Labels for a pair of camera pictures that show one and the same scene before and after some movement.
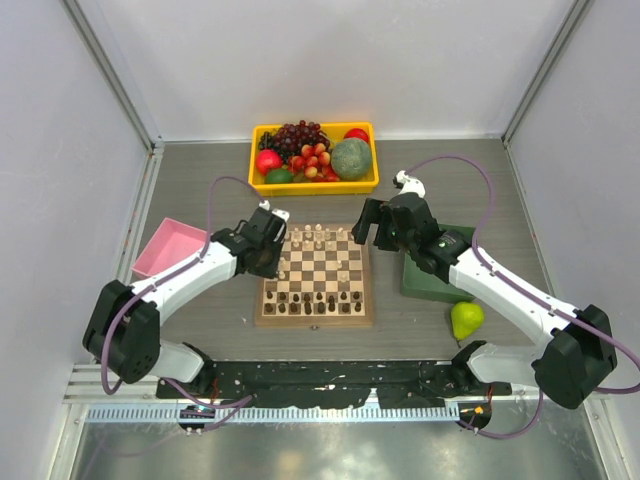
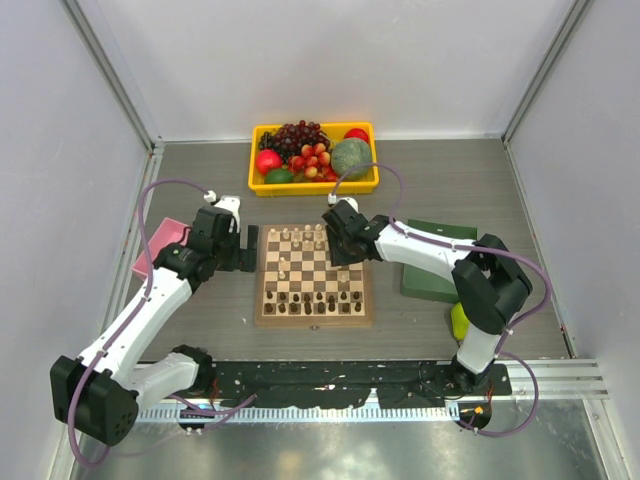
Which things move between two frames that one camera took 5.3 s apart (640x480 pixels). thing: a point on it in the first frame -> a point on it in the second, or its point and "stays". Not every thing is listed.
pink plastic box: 172,245 stays
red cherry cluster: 313,162 stays
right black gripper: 376,212 -> 337,257
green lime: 280,175 stays
